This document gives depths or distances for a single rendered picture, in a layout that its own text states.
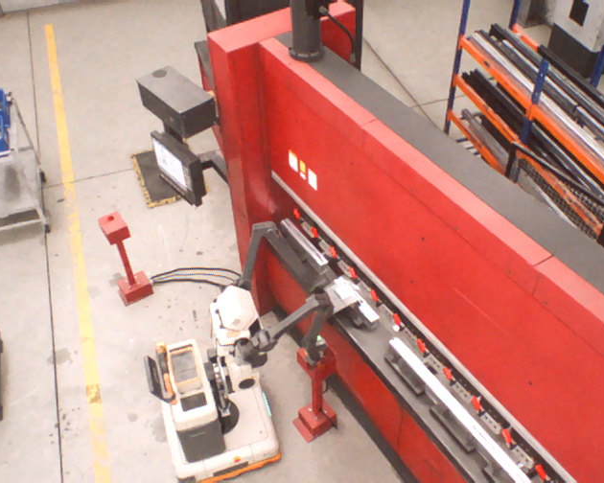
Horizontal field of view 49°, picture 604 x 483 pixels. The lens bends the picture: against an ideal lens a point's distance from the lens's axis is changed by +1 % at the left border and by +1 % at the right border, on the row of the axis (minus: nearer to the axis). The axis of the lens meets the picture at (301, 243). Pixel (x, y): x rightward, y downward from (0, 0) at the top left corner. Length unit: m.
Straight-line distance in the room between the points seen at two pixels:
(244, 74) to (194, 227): 2.46
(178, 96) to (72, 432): 2.42
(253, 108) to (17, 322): 2.78
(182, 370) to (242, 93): 1.62
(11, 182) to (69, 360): 1.95
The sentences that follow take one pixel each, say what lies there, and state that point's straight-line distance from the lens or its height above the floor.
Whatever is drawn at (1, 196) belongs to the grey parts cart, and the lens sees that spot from 6.35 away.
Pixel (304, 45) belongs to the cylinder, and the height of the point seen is 2.38.
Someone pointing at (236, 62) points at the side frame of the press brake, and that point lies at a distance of 3.73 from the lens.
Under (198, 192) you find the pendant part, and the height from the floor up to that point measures 1.36.
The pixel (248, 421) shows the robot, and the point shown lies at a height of 0.28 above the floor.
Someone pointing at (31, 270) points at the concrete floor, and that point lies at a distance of 6.04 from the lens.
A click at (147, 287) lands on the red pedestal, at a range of 5.43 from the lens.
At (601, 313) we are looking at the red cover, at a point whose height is 2.30.
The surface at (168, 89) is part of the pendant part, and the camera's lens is 4.10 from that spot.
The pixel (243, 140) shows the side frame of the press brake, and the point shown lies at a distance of 4.01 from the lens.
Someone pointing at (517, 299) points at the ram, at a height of 2.07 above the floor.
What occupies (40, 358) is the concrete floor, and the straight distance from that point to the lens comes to 5.38.
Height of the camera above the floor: 4.06
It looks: 45 degrees down
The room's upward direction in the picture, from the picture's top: 3 degrees counter-clockwise
